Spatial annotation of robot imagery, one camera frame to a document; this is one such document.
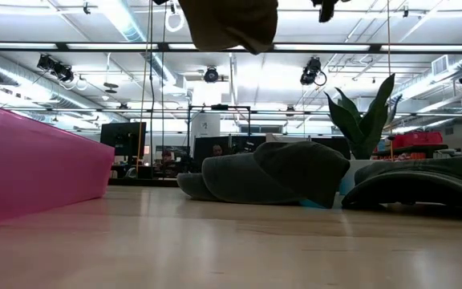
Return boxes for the blue plastic bin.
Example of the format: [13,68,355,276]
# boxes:
[298,176,355,210]

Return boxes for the white pillar sign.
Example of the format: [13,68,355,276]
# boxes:
[190,113,221,140]

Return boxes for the green succulent in white pot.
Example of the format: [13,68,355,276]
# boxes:
[323,73,403,197]

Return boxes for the black computer monitor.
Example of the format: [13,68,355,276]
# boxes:
[99,121,147,158]

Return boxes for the dark grey baseball cap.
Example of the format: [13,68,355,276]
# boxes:
[176,140,351,210]
[341,155,462,213]

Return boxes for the red storage crates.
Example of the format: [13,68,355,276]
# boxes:
[391,131,444,150]

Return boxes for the white cable loop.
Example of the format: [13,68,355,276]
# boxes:
[164,2,186,34]

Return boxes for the tan baseball cap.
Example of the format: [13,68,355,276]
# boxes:
[177,0,279,55]

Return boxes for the red plastic bin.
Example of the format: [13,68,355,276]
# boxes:
[0,101,116,228]

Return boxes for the black metal rig frame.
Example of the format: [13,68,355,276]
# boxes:
[186,104,253,161]

